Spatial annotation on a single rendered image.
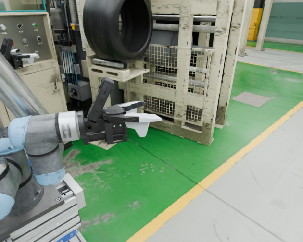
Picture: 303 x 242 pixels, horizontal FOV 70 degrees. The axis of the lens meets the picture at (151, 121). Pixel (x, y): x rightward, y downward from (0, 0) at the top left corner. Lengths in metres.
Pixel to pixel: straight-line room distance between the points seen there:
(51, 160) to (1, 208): 0.16
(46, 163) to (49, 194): 0.30
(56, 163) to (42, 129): 0.11
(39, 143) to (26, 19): 1.54
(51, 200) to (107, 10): 1.20
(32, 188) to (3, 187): 0.20
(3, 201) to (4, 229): 0.21
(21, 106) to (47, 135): 0.15
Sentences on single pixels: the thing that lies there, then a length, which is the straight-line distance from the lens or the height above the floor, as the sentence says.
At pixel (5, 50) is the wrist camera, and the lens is 1.47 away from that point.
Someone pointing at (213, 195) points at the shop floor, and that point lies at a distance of 1.86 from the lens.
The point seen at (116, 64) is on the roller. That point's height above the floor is 0.91.
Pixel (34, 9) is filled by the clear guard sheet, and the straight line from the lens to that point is 2.04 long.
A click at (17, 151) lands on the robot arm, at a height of 0.93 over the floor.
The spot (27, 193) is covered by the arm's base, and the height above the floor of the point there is 0.77.
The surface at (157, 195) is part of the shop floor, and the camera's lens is 1.80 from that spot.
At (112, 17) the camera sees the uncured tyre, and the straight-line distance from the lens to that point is 1.61.
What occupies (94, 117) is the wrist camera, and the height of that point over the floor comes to 1.07.
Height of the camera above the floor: 1.32
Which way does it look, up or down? 28 degrees down
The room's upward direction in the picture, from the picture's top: straight up
